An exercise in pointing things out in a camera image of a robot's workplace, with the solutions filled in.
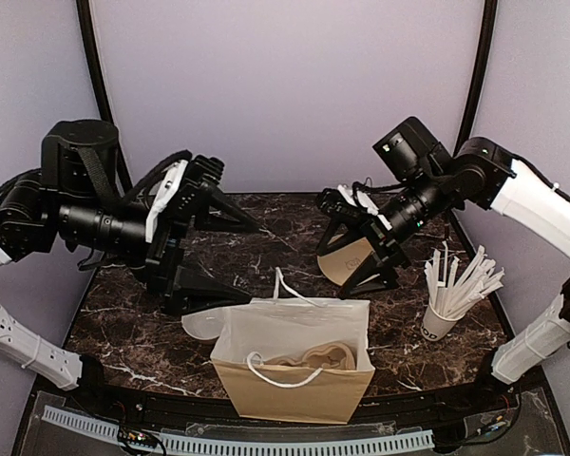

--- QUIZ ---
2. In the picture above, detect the white wrapped straw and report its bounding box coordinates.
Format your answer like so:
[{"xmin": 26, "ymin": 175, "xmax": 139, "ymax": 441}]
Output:
[
  {"xmin": 446, "ymin": 245, "xmax": 485, "ymax": 316},
  {"xmin": 443, "ymin": 256, "xmax": 460, "ymax": 315},
  {"xmin": 451, "ymin": 259, "xmax": 504, "ymax": 318},
  {"xmin": 424, "ymin": 257, "xmax": 448, "ymax": 316},
  {"xmin": 433, "ymin": 240, "xmax": 448, "ymax": 315}
]

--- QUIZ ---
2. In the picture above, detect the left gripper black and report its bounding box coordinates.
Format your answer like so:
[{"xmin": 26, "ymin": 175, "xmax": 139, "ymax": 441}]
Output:
[{"xmin": 57, "ymin": 182, "xmax": 264, "ymax": 319}]

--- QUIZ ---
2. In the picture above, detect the white slotted cable duct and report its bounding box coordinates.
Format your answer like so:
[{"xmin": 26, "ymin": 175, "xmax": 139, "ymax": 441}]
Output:
[{"xmin": 41, "ymin": 406, "xmax": 435, "ymax": 456}]

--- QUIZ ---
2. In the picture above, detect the right black frame post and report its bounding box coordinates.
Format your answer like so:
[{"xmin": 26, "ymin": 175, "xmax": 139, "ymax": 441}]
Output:
[{"xmin": 453, "ymin": 0, "xmax": 498, "ymax": 157}]

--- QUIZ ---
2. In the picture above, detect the small green circuit board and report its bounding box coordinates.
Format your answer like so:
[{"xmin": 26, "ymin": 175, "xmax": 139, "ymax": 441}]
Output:
[{"xmin": 117, "ymin": 427, "xmax": 157, "ymax": 448}]

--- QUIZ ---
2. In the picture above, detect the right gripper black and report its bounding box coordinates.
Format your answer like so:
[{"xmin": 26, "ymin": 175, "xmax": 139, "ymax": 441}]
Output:
[{"xmin": 315, "ymin": 164, "xmax": 452, "ymax": 297}]

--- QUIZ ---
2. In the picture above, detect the white paper cup holder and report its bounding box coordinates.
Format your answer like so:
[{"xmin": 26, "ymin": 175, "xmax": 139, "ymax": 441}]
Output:
[{"xmin": 421, "ymin": 304, "xmax": 459, "ymax": 342}]

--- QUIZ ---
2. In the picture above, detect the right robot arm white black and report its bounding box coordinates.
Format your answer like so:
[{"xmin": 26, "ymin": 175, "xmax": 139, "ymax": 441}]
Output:
[{"xmin": 316, "ymin": 117, "xmax": 570, "ymax": 412}]

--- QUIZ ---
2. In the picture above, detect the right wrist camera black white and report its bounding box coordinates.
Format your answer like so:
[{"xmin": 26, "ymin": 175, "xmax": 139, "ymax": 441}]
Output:
[{"xmin": 315, "ymin": 184, "xmax": 393, "ymax": 231}]

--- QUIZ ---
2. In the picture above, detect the left black frame post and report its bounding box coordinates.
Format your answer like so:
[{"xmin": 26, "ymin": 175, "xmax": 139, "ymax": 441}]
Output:
[{"xmin": 75, "ymin": 0, "xmax": 114, "ymax": 123}]

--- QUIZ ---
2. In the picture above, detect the white ceramic bowl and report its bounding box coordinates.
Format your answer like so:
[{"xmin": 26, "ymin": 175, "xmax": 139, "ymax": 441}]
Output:
[{"xmin": 181, "ymin": 308, "xmax": 224, "ymax": 344}]

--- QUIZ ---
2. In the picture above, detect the brown paper bag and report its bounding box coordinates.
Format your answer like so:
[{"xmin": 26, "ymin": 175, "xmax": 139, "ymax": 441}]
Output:
[{"xmin": 210, "ymin": 266, "xmax": 376, "ymax": 425}]

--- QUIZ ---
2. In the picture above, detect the brown cardboard cup carrier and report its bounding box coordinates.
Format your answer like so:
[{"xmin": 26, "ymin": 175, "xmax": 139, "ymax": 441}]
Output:
[{"xmin": 266, "ymin": 342, "xmax": 356, "ymax": 371}]

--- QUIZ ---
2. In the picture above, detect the black frame post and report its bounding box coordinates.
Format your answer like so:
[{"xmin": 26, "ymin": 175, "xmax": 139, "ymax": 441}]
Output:
[
  {"xmin": 453, "ymin": 0, "xmax": 498, "ymax": 157},
  {"xmin": 75, "ymin": 0, "xmax": 114, "ymax": 123}
]

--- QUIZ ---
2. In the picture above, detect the black front rail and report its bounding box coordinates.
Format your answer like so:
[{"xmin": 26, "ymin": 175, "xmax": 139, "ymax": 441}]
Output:
[{"xmin": 37, "ymin": 368, "xmax": 547, "ymax": 433}]

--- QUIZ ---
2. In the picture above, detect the beige round plate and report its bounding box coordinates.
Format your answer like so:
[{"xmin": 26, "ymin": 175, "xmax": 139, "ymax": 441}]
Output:
[{"xmin": 317, "ymin": 237, "xmax": 372, "ymax": 286}]

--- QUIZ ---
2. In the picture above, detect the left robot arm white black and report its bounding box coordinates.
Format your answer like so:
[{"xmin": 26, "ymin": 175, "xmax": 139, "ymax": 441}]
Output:
[{"xmin": 0, "ymin": 119, "xmax": 259, "ymax": 316}]

